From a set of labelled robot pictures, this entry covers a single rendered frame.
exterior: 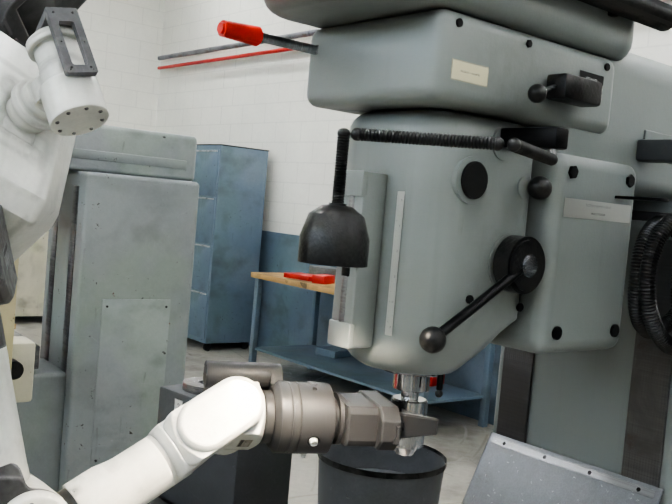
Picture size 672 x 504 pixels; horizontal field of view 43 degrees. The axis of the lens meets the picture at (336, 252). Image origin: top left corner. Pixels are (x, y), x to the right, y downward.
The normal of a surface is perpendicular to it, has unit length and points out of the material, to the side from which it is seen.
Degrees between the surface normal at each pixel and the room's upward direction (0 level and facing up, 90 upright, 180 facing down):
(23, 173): 58
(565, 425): 90
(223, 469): 90
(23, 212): 95
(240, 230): 90
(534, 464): 63
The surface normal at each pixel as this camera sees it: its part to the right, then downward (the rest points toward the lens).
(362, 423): 0.27, 0.07
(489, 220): 0.63, 0.10
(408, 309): -0.38, 0.01
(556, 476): -0.65, -0.48
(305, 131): -0.77, -0.04
